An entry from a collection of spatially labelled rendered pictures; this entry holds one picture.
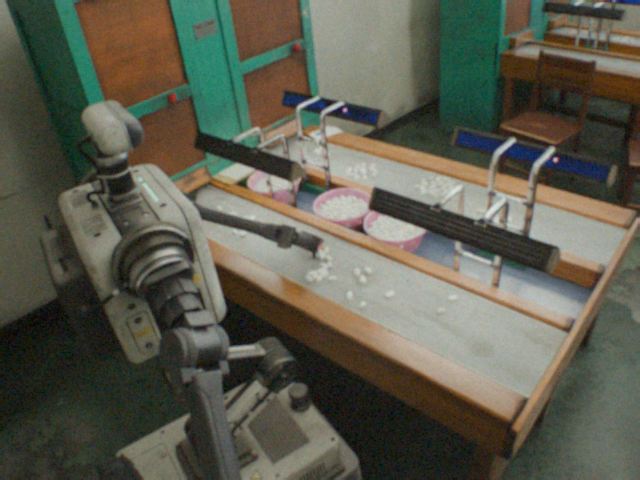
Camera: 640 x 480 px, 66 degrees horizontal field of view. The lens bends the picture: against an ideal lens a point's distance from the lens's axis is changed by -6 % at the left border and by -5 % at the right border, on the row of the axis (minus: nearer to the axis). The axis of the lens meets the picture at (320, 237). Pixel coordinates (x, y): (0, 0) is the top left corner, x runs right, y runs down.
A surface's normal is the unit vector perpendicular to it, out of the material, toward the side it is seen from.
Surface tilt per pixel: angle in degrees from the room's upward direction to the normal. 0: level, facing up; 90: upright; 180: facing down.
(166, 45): 90
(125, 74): 90
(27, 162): 90
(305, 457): 1
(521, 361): 0
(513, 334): 0
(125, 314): 84
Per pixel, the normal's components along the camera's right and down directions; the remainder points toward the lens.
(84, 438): -0.11, -0.81
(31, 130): 0.69, 0.36
